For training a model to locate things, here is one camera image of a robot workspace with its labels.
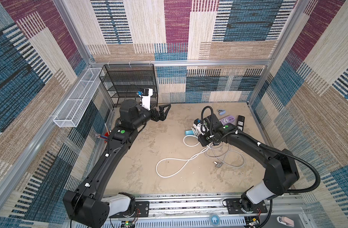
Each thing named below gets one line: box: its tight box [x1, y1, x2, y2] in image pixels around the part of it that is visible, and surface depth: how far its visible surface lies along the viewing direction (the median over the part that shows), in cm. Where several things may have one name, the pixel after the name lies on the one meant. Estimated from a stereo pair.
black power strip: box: [236, 114, 245, 132], surface depth 107 cm
